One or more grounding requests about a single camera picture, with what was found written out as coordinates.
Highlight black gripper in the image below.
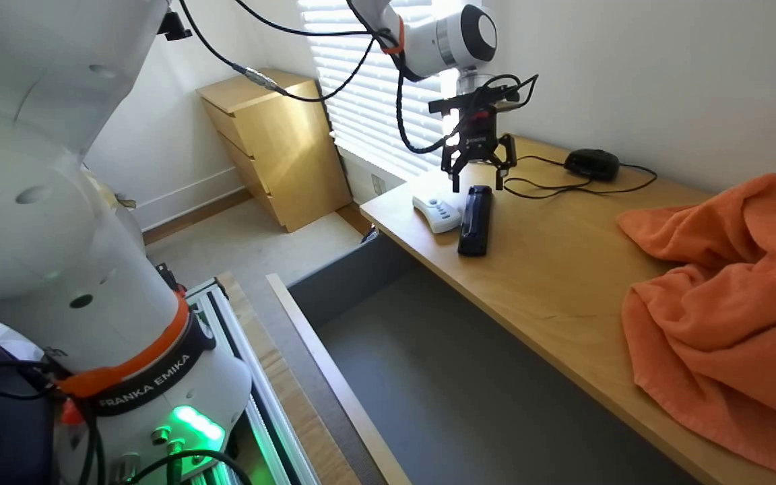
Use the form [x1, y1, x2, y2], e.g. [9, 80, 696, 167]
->
[440, 88, 523, 194]

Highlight small white remote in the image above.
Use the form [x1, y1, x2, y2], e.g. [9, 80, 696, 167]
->
[410, 194, 464, 236]

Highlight black computer mouse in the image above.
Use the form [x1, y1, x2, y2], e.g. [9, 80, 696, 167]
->
[562, 149, 623, 184]

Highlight white window blinds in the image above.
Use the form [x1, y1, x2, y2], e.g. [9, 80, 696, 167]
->
[297, 0, 483, 180]

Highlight wooden drawer cabinet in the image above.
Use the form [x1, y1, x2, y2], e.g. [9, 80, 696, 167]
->
[197, 66, 352, 233]

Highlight orange towel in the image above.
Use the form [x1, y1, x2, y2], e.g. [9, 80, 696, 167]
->
[615, 173, 776, 485]

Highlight black mouse cable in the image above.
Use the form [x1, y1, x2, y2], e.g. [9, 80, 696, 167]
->
[494, 150, 659, 203]

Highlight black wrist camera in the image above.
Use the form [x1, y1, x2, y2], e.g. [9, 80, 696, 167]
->
[428, 72, 541, 115]

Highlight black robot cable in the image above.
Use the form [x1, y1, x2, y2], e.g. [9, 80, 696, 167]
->
[169, 0, 464, 157]

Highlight wooden frame board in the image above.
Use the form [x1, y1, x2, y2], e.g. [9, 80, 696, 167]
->
[263, 273, 413, 485]

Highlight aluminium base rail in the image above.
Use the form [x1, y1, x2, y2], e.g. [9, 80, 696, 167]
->
[183, 277, 321, 485]

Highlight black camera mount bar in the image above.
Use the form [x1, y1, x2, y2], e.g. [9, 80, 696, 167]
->
[156, 9, 193, 44]

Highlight black base cable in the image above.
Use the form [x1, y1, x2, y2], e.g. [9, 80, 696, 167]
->
[122, 445, 253, 485]

